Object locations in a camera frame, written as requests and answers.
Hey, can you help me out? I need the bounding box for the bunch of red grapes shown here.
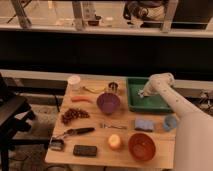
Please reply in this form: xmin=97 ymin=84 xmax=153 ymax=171
xmin=61 ymin=108 xmax=90 ymax=125

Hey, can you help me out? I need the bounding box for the orange carrot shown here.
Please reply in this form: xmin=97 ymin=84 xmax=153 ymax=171
xmin=71 ymin=96 xmax=92 ymax=103

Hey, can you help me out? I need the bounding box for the black chair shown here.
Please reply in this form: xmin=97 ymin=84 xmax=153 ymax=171
xmin=0 ymin=74 xmax=36 ymax=171

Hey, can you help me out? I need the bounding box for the small metal tin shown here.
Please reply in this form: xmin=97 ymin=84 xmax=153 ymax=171
xmin=49 ymin=139 xmax=64 ymax=151

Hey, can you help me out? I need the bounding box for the metal fork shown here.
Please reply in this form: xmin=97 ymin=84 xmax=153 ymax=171
xmin=99 ymin=123 xmax=127 ymax=130

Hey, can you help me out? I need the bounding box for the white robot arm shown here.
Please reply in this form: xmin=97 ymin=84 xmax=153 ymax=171
xmin=143 ymin=73 xmax=213 ymax=171

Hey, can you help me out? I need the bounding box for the blue cup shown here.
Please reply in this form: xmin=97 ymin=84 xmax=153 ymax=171
xmin=163 ymin=115 xmax=177 ymax=131

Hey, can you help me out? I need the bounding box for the purple bowl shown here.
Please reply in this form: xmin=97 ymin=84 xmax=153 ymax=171
xmin=96 ymin=93 xmax=120 ymax=114

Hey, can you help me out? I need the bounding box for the orange bowl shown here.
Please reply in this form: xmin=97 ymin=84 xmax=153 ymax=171
xmin=128 ymin=133 xmax=156 ymax=162

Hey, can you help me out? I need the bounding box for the small metal cup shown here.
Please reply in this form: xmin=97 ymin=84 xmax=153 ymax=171
xmin=108 ymin=82 xmax=118 ymax=93

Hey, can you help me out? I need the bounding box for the yellow banana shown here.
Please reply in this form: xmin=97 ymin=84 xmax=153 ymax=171
xmin=82 ymin=86 xmax=105 ymax=94

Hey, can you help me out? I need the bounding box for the white paper cup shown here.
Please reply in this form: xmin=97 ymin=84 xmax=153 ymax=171
xmin=68 ymin=75 xmax=81 ymax=91

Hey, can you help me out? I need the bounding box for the blue sponge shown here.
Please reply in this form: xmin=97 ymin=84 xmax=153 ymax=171
xmin=134 ymin=119 xmax=154 ymax=132

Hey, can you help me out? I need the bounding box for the green plastic tray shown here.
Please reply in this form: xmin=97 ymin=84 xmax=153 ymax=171
xmin=126 ymin=77 xmax=172 ymax=113

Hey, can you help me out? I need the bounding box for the black rectangular block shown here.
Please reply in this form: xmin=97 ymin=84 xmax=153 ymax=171
xmin=73 ymin=145 xmax=97 ymax=157

